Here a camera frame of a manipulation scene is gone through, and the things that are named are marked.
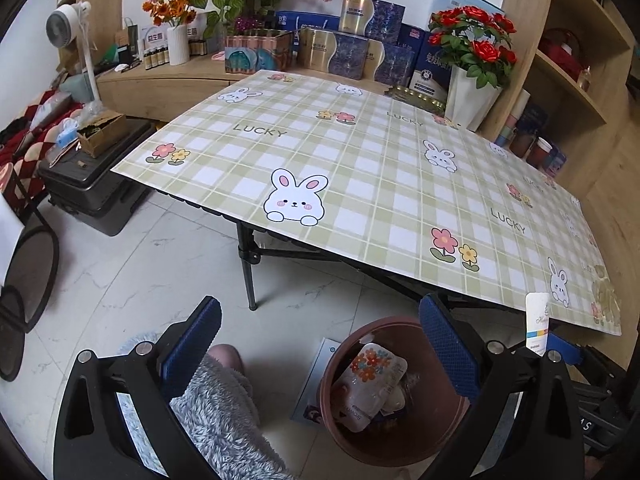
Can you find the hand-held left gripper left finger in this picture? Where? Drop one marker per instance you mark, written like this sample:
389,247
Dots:
192,347

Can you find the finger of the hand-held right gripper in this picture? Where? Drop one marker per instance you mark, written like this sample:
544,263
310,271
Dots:
567,347

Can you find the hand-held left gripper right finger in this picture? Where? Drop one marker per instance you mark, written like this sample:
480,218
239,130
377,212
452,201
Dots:
447,350

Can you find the white paper booklet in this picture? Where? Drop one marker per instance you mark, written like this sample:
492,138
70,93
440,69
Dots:
537,320

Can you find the white flower printed pouch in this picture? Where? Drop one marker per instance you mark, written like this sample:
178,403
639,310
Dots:
370,375

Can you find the brown round trash bin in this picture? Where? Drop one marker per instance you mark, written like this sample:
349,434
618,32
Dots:
400,440

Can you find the person's leg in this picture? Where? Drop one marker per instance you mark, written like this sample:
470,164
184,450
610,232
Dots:
227,357

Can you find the blue white flat box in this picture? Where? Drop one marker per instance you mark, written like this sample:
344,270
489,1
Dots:
312,390

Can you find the green checked rabbit tablecloth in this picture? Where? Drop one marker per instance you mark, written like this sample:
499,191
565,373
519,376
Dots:
380,185

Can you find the dark grey suitcase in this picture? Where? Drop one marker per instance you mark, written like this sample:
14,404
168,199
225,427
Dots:
95,195

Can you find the small blue purple box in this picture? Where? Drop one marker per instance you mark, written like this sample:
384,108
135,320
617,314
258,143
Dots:
555,160

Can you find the red paper cup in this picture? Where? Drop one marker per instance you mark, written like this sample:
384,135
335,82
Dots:
540,152

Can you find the brown cup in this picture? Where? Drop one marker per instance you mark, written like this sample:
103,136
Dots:
522,145

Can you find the open cardboard box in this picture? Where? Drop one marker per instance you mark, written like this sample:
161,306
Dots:
107,135

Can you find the stack of coloured paper cups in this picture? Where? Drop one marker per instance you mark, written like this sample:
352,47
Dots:
515,120

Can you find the dark blue printed packet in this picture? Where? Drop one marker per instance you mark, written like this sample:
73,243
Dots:
532,115

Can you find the light blue plastic toy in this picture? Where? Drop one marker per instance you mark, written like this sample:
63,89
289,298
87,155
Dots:
67,135

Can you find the red rose plant white pot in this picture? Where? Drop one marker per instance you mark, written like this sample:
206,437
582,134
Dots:
467,102

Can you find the red checked blanket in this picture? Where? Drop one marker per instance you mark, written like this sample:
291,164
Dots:
30,155

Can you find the blue white emblem box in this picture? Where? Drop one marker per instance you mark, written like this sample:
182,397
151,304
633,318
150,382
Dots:
425,77

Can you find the blue and gold gift box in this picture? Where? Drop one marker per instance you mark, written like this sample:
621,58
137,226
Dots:
340,52
390,62
372,17

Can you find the floral box with teal plates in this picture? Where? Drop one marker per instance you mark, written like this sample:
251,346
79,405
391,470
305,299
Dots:
260,52

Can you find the orange flowers white vase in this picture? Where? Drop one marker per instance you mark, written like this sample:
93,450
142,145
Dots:
179,45

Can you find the plain dark blue box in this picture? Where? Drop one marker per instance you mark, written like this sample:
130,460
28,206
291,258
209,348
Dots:
415,35

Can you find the brown paper bag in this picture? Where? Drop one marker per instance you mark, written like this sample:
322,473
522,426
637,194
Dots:
125,35

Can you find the flat dark blue box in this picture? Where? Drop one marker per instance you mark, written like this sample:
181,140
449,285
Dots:
305,20

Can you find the white standing fan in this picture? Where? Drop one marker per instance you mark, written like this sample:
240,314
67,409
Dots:
65,22

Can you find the black folding table frame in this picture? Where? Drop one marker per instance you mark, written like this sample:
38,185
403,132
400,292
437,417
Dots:
250,260

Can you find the black round metal frame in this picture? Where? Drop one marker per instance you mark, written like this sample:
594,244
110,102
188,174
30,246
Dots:
12,330

